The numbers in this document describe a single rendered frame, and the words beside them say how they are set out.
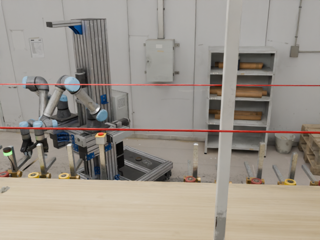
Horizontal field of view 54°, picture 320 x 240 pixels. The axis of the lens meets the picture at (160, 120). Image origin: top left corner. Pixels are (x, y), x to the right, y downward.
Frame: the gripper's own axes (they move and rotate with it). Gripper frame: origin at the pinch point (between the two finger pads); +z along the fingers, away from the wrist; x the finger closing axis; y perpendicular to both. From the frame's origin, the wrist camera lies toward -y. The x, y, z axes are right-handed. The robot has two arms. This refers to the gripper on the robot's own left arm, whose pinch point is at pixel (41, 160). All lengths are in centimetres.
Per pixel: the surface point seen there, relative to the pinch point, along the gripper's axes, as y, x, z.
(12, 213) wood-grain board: -14, -67, 2
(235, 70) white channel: 95, -151, -102
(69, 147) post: 25.2, -22.1, -19.1
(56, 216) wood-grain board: 14, -79, 2
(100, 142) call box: 49, -33, -25
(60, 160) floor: 2, 176, 92
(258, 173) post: 165, -73, 0
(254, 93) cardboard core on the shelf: 273, 109, -3
